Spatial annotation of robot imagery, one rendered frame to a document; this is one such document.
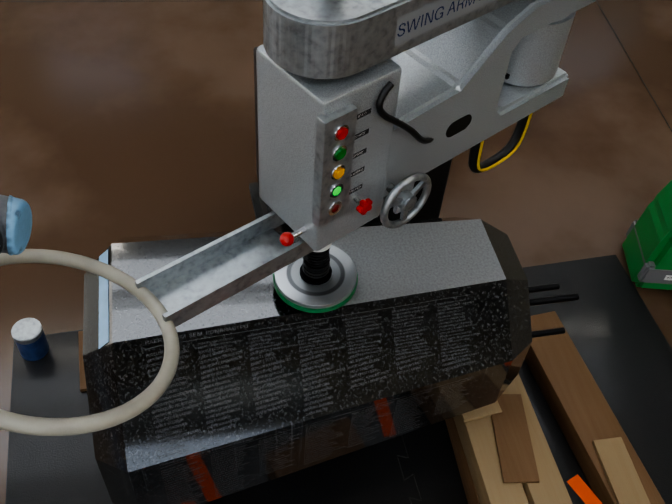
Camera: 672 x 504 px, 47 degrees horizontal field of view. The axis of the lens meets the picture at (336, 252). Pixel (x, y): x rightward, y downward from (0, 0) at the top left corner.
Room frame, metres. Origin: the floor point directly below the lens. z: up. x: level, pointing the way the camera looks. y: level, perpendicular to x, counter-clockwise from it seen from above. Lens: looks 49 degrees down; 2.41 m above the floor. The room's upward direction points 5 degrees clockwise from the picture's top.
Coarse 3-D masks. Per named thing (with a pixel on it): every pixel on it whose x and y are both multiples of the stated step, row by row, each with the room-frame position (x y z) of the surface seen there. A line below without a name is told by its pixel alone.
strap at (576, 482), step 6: (570, 480) 1.08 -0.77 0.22; (576, 480) 1.08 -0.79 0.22; (582, 480) 1.08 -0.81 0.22; (576, 486) 1.06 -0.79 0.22; (582, 486) 1.06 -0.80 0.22; (576, 492) 1.04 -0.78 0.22; (582, 492) 1.04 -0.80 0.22; (588, 492) 1.04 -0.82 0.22; (582, 498) 1.02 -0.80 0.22; (588, 498) 1.02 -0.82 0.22; (594, 498) 1.03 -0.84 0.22
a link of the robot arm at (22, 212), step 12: (0, 204) 0.81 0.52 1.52; (12, 204) 0.81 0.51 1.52; (24, 204) 0.83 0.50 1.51; (0, 216) 0.79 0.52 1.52; (12, 216) 0.79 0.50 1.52; (24, 216) 0.82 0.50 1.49; (0, 228) 0.77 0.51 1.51; (12, 228) 0.78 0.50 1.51; (24, 228) 0.81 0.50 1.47; (0, 240) 0.76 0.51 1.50; (12, 240) 0.77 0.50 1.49; (24, 240) 0.80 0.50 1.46; (0, 252) 0.75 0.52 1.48; (12, 252) 0.77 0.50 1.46
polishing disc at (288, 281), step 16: (336, 256) 1.33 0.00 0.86; (288, 272) 1.27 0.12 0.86; (336, 272) 1.28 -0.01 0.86; (352, 272) 1.29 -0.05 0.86; (288, 288) 1.21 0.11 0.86; (304, 288) 1.22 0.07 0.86; (320, 288) 1.22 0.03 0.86; (336, 288) 1.23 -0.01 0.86; (352, 288) 1.23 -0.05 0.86; (304, 304) 1.17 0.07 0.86; (320, 304) 1.17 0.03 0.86; (336, 304) 1.19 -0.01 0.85
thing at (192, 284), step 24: (264, 216) 1.23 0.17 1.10; (216, 240) 1.14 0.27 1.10; (240, 240) 1.18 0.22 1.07; (264, 240) 1.20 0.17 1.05; (168, 264) 1.06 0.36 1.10; (192, 264) 1.09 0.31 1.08; (216, 264) 1.11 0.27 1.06; (240, 264) 1.12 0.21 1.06; (264, 264) 1.09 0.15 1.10; (288, 264) 1.13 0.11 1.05; (168, 288) 1.03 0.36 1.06; (192, 288) 1.03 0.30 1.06; (216, 288) 1.01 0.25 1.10; (240, 288) 1.04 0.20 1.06; (168, 312) 0.93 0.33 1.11; (192, 312) 0.96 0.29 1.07
